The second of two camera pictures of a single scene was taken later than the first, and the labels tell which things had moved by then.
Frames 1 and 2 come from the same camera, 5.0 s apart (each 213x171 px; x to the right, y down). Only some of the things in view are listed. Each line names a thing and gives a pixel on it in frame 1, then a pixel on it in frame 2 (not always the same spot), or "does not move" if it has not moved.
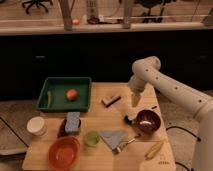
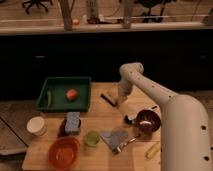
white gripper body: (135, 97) → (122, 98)
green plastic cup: (91, 138) does not move
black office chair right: (155, 10) does not move
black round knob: (127, 120) does not move
